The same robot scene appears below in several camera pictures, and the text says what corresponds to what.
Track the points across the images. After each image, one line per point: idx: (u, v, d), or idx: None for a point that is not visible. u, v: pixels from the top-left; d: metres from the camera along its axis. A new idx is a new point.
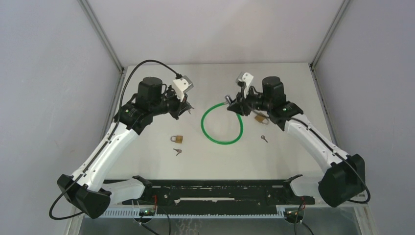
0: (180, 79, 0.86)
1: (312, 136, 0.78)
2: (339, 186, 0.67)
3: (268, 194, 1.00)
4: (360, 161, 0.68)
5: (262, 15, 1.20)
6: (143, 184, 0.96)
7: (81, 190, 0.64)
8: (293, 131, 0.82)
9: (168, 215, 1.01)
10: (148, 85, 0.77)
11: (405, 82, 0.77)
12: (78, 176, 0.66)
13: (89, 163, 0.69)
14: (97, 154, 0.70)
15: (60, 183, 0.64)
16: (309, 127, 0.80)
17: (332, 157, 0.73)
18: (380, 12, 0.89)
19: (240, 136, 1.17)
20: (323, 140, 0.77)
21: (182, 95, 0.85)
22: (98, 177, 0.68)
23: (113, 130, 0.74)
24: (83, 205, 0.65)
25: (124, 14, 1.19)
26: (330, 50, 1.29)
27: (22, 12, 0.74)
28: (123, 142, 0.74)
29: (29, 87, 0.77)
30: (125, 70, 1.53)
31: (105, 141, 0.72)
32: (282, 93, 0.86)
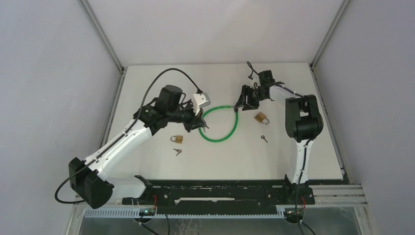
0: (199, 94, 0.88)
1: (280, 89, 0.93)
2: (291, 111, 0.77)
3: (268, 194, 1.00)
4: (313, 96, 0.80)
5: (262, 15, 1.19)
6: (143, 185, 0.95)
7: (92, 175, 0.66)
8: (273, 93, 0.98)
9: (167, 215, 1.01)
10: (169, 91, 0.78)
11: (406, 82, 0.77)
12: (90, 162, 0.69)
13: (103, 151, 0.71)
14: (112, 145, 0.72)
15: (72, 166, 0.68)
16: (282, 85, 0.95)
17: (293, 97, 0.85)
18: (381, 12, 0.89)
19: (231, 133, 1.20)
20: (288, 89, 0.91)
21: (198, 108, 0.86)
22: (108, 166, 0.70)
23: (130, 125, 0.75)
24: (90, 190, 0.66)
25: (124, 14, 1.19)
26: (330, 50, 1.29)
27: (23, 13, 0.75)
28: (137, 138, 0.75)
29: (30, 87, 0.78)
30: (125, 70, 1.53)
31: (122, 134, 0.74)
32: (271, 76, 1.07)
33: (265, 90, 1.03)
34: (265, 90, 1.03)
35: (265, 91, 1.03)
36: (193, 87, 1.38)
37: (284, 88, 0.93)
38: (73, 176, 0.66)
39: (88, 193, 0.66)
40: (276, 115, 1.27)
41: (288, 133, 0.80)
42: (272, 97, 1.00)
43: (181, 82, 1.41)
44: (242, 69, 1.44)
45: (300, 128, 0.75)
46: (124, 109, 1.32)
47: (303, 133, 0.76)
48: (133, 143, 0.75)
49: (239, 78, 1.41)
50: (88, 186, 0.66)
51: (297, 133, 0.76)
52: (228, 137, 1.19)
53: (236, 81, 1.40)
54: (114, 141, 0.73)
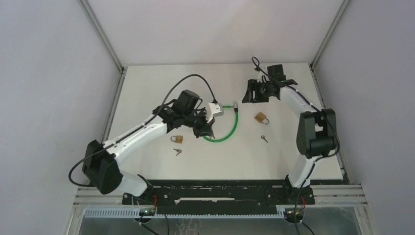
0: (215, 104, 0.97)
1: (295, 95, 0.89)
2: (308, 128, 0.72)
3: (268, 194, 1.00)
4: (333, 113, 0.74)
5: (262, 15, 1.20)
6: (145, 184, 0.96)
7: (109, 157, 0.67)
8: (286, 97, 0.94)
9: (166, 215, 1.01)
10: (189, 95, 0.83)
11: (405, 82, 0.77)
12: (109, 145, 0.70)
13: (121, 137, 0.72)
14: (131, 133, 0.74)
15: (90, 148, 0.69)
16: (297, 90, 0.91)
17: (309, 108, 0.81)
18: (381, 12, 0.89)
19: (231, 132, 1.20)
20: (305, 99, 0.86)
21: (211, 117, 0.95)
22: (124, 152, 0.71)
23: (150, 119, 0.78)
24: (103, 173, 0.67)
25: (124, 14, 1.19)
26: (330, 50, 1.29)
27: (23, 13, 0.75)
28: (154, 131, 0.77)
29: (29, 87, 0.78)
30: (125, 70, 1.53)
31: (141, 125, 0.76)
32: (282, 72, 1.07)
33: (276, 89, 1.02)
34: (276, 89, 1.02)
35: (276, 90, 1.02)
36: (193, 87, 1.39)
37: (299, 94, 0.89)
38: (90, 157, 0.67)
39: (102, 176, 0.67)
40: (276, 115, 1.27)
41: (300, 147, 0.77)
42: (282, 98, 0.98)
43: (181, 82, 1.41)
44: (242, 70, 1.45)
45: (314, 145, 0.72)
46: (124, 109, 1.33)
47: (315, 151, 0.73)
48: (149, 136, 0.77)
49: (239, 78, 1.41)
50: (103, 169, 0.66)
51: (310, 150, 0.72)
52: (228, 137, 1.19)
53: (236, 81, 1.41)
54: (133, 130, 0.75)
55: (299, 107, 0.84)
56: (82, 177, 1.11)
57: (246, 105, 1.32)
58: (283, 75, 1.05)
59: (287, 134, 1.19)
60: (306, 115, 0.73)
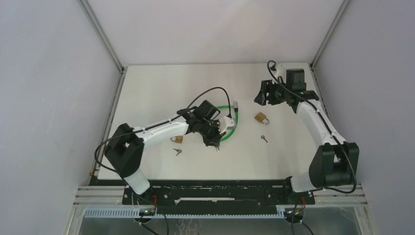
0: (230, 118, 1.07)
1: (317, 116, 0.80)
2: (325, 165, 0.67)
3: (268, 194, 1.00)
4: (356, 150, 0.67)
5: (262, 16, 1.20)
6: (148, 183, 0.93)
7: (138, 139, 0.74)
8: (304, 114, 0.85)
9: (166, 215, 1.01)
10: (210, 105, 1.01)
11: (406, 81, 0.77)
12: (138, 130, 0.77)
13: (149, 127, 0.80)
14: (158, 125, 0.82)
15: (120, 129, 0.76)
16: (318, 109, 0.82)
17: (328, 138, 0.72)
18: (381, 12, 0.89)
19: (232, 132, 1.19)
20: (326, 123, 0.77)
21: (224, 128, 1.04)
22: (150, 140, 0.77)
23: (175, 117, 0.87)
24: (129, 154, 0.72)
25: (123, 14, 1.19)
26: (330, 50, 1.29)
27: (23, 13, 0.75)
28: (177, 129, 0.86)
29: (29, 87, 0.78)
30: (125, 70, 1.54)
31: (167, 121, 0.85)
32: (302, 81, 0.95)
33: (293, 100, 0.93)
34: (293, 101, 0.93)
35: (292, 101, 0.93)
36: (193, 87, 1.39)
37: (321, 117, 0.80)
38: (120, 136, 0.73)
39: (126, 156, 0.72)
40: (276, 115, 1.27)
41: (312, 176, 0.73)
42: (298, 113, 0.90)
43: (181, 82, 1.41)
44: (242, 69, 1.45)
45: (328, 179, 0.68)
46: (124, 109, 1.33)
47: (328, 184, 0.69)
48: (172, 131, 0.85)
49: (239, 78, 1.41)
50: (129, 151, 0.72)
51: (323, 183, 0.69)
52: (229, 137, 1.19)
53: (236, 81, 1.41)
54: (160, 123, 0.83)
55: (317, 131, 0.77)
56: (82, 176, 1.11)
57: (246, 105, 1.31)
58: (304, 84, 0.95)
59: (287, 134, 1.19)
60: (325, 153, 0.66)
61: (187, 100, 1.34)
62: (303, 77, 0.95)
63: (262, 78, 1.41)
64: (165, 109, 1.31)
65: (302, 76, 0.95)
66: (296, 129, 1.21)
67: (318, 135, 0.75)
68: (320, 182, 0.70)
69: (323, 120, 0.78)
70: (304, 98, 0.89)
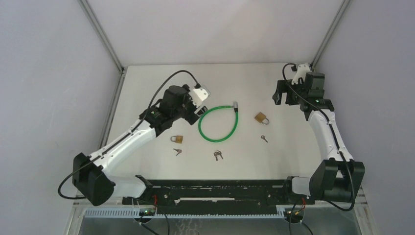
0: (200, 89, 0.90)
1: (327, 129, 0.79)
2: (325, 179, 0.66)
3: (268, 194, 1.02)
4: (361, 170, 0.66)
5: (262, 16, 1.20)
6: (143, 184, 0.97)
7: (96, 170, 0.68)
8: (314, 123, 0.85)
9: (166, 215, 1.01)
10: (172, 94, 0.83)
11: (405, 81, 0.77)
12: (95, 157, 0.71)
13: (108, 148, 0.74)
14: (118, 143, 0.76)
15: (77, 161, 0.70)
16: (331, 122, 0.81)
17: (334, 153, 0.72)
18: (381, 13, 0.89)
19: (232, 133, 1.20)
20: (336, 137, 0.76)
21: (199, 103, 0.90)
22: (112, 162, 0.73)
23: (136, 125, 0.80)
24: (93, 186, 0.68)
25: (124, 15, 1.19)
26: (330, 50, 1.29)
27: (22, 13, 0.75)
28: (142, 137, 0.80)
29: (29, 88, 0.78)
30: (125, 70, 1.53)
31: (127, 133, 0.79)
32: (320, 86, 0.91)
33: (307, 106, 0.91)
34: (306, 107, 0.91)
35: (307, 107, 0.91)
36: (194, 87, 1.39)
37: (331, 129, 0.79)
38: (77, 171, 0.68)
39: (91, 188, 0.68)
40: (276, 115, 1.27)
41: (312, 188, 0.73)
42: (310, 120, 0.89)
43: (181, 82, 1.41)
44: (242, 70, 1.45)
45: (327, 193, 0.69)
46: (124, 110, 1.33)
47: (327, 198, 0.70)
48: (136, 143, 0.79)
49: (239, 78, 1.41)
50: (91, 181, 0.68)
51: (322, 196, 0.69)
52: (230, 137, 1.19)
53: (237, 81, 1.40)
54: (121, 139, 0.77)
55: (325, 145, 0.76)
56: None
57: (247, 105, 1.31)
58: (320, 92, 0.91)
59: (287, 134, 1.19)
60: (328, 168, 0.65)
61: None
62: (322, 83, 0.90)
63: (262, 78, 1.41)
64: None
65: (321, 82, 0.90)
66: (296, 129, 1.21)
67: (326, 149, 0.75)
68: (318, 194, 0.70)
69: (333, 133, 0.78)
70: (318, 107, 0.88)
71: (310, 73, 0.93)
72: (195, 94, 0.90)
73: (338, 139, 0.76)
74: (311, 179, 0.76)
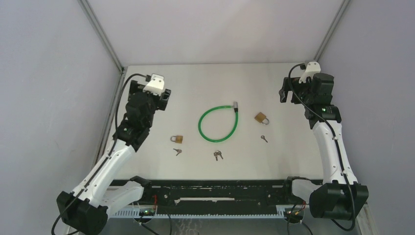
0: (153, 79, 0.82)
1: (333, 146, 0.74)
2: (326, 202, 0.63)
3: (268, 194, 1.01)
4: (365, 194, 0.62)
5: (262, 16, 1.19)
6: (141, 187, 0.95)
7: (84, 203, 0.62)
8: (319, 134, 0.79)
9: (169, 215, 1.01)
10: (134, 107, 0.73)
11: (406, 82, 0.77)
12: (79, 192, 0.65)
13: (89, 178, 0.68)
14: (98, 170, 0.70)
15: (59, 201, 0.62)
16: (336, 137, 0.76)
17: (338, 176, 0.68)
18: (382, 13, 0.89)
19: (231, 132, 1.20)
20: (341, 157, 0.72)
21: (161, 93, 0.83)
22: (98, 192, 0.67)
23: (112, 147, 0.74)
24: (85, 221, 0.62)
25: (124, 14, 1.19)
26: (330, 50, 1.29)
27: (22, 13, 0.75)
28: (122, 157, 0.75)
29: (30, 88, 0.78)
30: (125, 70, 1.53)
31: (105, 157, 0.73)
32: (328, 92, 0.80)
33: (311, 114, 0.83)
34: (311, 115, 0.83)
35: (311, 115, 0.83)
36: (194, 87, 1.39)
37: (336, 145, 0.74)
38: (63, 211, 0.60)
39: (84, 223, 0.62)
40: (276, 115, 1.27)
41: (312, 206, 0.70)
42: (313, 129, 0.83)
43: (181, 82, 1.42)
44: (242, 70, 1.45)
45: (327, 212, 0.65)
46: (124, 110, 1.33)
47: (327, 216, 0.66)
48: (118, 164, 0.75)
49: (239, 79, 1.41)
50: (80, 216, 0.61)
51: (323, 215, 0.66)
52: (230, 137, 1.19)
53: (237, 81, 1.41)
54: (100, 165, 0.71)
55: (329, 165, 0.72)
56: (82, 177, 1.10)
57: (246, 105, 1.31)
58: (328, 97, 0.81)
59: (287, 134, 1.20)
60: (330, 191, 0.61)
61: (187, 100, 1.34)
62: (331, 89, 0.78)
63: (262, 78, 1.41)
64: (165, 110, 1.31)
65: (330, 88, 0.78)
66: (296, 129, 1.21)
67: (329, 169, 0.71)
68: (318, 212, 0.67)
69: (338, 151, 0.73)
70: (324, 117, 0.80)
71: (316, 77, 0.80)
72: (151, 85, 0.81)
73: (343, 158, 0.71)
74: (310, 194, 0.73)
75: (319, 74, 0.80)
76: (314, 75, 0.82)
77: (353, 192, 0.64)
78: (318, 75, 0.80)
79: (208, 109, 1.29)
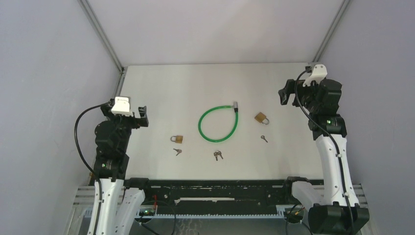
0: (118, 102, 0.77)
1: (335, 164, 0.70)
2: (326, 221, 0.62)
3: (268, 194, 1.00)
4: (367, 216, 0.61)
5: (262, 16, 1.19)
6: (140, 192, 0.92)
7: None
8: (322, 148, 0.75)
9: (175, 216, 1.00)
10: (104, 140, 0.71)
11: (407, 81, 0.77)
12: None
13: (93, 229, 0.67)
14: (97, 219, 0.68)
15: None
16: (340, 154, 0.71)
17: (339, 197, 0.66)
18: (384, 13, 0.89)
19: (231, 132, 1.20)
20: (344, 175, 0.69)
21: (131, 113, 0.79)
22: None
23: (100, 189, 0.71)
24: None
25: (124, 14, 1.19)
26: (330, 50, 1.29)
27: (22, 13, 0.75)
28: (114, 195, 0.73)
29: (30, 89, 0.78)
30: (125, 70, 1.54)
31: (98, 202, 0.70)
32: (334, 103, 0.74)
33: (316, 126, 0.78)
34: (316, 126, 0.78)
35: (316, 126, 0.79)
36: (194, 87, 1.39)
37: (340, 162, 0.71)
38: None
39: None
40: (276, 115, 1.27)
41: (312, 220, 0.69)
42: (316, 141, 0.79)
43: (181, 82, 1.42)
44: (242, 70, 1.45)
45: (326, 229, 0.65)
46: None
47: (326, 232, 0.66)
48: (114, 202, 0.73)
49: (239, 78, 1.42)
50: None
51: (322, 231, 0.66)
52: (230, 137, 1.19)
53: (236, 81, 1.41)
54: (97, 213, 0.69)
55: (330, 183, 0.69)
56: (82, 177, 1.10)
57: (246, 105, 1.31)
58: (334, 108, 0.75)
59: (287, 134, 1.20)
60: (331, 213, 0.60)
61: (187, 100, 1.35)
62: (338, 99, 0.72)
63: (261, 78, 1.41)
64: (165, 109, 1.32)
65: (336, 99, 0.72)
66: (296, 129, 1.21)
67: (331, 188, 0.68)
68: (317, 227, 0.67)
69: (341, 171, 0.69)
70: (329, 129, 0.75)
71: (323, 85, 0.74)
72: (118, 108, 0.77)
73: (346, 178, 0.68)
74: (310, 208, 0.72)
75: (326, 82, 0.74)
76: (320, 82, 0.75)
77: (354, 214, 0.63)
78: (324, 83, 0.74)
79: (208, 110, 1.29)
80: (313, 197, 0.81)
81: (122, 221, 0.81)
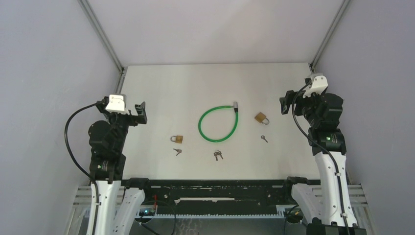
0: (111, 100, 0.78)
1: (334, 181, 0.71)
2: None
3: (268, 194, 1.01)
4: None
5: (262, 16, 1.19)
6: (139, 191, 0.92)
7: None
8: (320, 163, 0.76)
9: (175, 216, 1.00)
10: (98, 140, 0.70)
11: (407, 81, 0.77)
12: None
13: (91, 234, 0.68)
14: (95, 223, 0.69)
15: None
16: (338, 173, 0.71)
17: (338, 217, 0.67)
18: (384, 13, 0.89)
19: (231, 132, 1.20)
20: (342, 194, 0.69)
21: (127, 110, 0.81)
22: None
23: (97, 192, 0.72)
24: None
25: (124, 14, 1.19)
26: (330, 50, 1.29)
27: (21, 14, 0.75)
28: (111, 198, 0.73)
29: (29, 89, 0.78)
30: (125, 70, 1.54)
31: (96, 205, 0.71)
32: (334, 119, 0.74)
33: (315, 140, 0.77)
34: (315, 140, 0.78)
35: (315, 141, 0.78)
36: (194, 87, 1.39)
37: (338, 181, 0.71)
38: None
39: None
40: (276, 115, 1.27)
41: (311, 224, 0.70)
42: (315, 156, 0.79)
43: (181, 82, 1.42)
44: (242, 69, 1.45)
45: None
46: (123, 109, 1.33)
47: None
48: (112, 204, 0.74)
49: (239, 78, 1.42)
50: None
51: None
52: (230, 137, 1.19)
53: (236, 81, 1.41)
54: (95, 220, 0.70)
55: (329, 202, 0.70)
56: (82, 176, 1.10)
57: (246, 105, 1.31)
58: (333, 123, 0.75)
59: (286, 134, 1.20)
60: None
61: (186, 100, 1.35)
62: (338, 116, 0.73)
63: (261, 78, 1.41)
64: (165, 110, 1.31)
65: (336, 115, 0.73)
66: (295, 129, 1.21)
67: (329, 207, 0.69)
68: None
69: (340, 188, 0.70)
70: (327, 145, 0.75)
71: (323, 101, 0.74)
72: (113, 107, 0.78)
73: (344, 198, 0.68)
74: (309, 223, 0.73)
75: (326, 98, 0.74)
76: (321, 97, 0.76)
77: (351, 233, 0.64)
78: (325, 99, 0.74)
79: (208, 110, 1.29)
80: (313, 209, 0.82)
81: (122, 220, 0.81)
